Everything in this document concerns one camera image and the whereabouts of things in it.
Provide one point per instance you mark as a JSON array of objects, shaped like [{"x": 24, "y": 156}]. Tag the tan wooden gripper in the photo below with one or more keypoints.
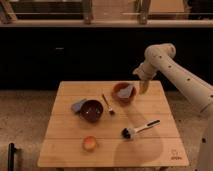
[{"x": 143, "y": 86}]

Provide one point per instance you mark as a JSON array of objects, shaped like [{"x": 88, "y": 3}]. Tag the grey towel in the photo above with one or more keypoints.
[{"x": 125, "y": 91}]

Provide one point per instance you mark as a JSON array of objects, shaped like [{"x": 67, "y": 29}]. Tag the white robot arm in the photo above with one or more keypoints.
[{"x": 159, "y": 57}]

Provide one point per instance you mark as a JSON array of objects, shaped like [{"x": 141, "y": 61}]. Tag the orange clay bowl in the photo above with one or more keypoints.
[{"x": 115, "y": 90}]

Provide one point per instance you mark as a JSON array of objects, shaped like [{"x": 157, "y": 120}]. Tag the small wooden spoon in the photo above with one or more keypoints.
[{"x": 110, "y": 109}]

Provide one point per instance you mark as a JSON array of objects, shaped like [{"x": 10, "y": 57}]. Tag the black and white brush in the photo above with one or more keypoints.
[{"x": 129, "y": 133}]

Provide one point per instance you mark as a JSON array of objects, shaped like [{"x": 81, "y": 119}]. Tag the dark brown bowl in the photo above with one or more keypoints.
[{"x": 91, "y": 111}]

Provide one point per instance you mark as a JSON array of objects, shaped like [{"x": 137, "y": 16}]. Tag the wooden folding table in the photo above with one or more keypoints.
[{"x": 158, "y": 146}]

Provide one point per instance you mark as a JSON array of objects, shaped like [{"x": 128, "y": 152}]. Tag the blue-grey cloth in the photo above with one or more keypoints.
[{"x": 76, "y": 107}]

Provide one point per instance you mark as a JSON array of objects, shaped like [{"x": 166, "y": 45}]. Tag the small orange cup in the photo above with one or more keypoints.
[{"x": 89, "y": 143}]

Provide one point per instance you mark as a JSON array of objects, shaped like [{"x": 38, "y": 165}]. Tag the black chair post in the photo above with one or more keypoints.
[{"x": 11, "y": 153}]

